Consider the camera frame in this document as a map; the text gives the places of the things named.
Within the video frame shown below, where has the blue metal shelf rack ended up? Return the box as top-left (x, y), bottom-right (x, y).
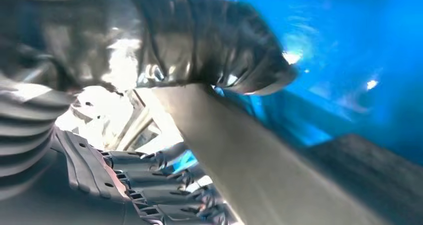
top-left (172, 0), bottom-right (423, 171)

